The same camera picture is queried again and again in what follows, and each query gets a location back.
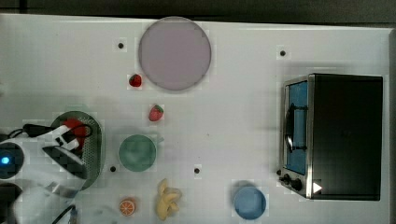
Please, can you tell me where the red strawberry with green leaves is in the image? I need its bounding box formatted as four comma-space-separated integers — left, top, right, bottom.
148, 105, 163, 122

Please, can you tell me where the blue bowl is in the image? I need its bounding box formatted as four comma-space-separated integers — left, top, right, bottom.
233, 186, 267, 220

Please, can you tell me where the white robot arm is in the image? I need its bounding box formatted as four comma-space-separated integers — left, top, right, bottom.
1, 138, 87, 224

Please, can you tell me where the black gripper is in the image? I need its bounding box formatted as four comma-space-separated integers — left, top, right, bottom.
43, 146, 88, 179

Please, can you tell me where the green metal strainer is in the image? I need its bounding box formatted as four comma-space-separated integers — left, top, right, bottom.
51, 111, 105, 190

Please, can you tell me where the red ketchup bottle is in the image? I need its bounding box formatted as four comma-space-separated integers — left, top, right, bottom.
64, 118, 87, 151

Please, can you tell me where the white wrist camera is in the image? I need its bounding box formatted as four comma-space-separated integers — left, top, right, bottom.
45, 125, 79, 150

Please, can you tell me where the yellow banana bunch toy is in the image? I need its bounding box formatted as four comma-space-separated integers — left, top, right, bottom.
156, 178, 182, 221

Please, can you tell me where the black toaster oven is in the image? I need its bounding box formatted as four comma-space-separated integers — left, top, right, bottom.
276, 73, 384, 201

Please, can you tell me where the grey round plate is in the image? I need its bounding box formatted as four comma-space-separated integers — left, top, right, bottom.
138, 17, 212, 91

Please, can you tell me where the small red strawberry toy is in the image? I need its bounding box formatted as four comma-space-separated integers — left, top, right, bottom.
129, 74, 142, 88

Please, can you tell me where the green mug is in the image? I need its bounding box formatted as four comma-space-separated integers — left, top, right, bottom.
118, 134, 163, 173

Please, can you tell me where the orange slice toy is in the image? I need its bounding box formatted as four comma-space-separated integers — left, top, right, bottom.
119, 199, 135, 217

